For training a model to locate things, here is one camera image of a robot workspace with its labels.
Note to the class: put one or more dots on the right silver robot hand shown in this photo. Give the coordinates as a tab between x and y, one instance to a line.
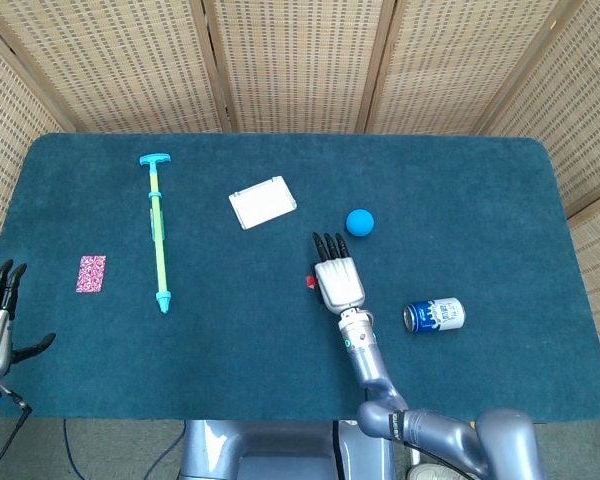
339	282

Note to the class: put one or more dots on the teal and green pump toy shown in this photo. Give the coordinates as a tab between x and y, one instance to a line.
159	235

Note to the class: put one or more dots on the white rectangular plastic tray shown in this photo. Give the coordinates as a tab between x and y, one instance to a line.
262	204

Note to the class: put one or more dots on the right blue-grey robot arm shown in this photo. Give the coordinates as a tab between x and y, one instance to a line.
375	370

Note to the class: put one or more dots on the blue ball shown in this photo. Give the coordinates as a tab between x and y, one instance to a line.
360	222

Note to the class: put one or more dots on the white shoe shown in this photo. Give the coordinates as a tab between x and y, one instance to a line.
440	472

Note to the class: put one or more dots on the teal table cloth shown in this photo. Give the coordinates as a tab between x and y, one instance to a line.
230	360

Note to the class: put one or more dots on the pink patterned card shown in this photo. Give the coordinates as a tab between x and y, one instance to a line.
91	274

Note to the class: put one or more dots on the woven bamboo folding screen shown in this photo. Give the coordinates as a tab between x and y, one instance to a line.
300	60

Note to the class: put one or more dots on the blue and white drink can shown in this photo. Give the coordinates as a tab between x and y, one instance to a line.
437	315

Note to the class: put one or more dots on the blue-grey robot torso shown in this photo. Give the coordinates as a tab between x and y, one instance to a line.
280	450

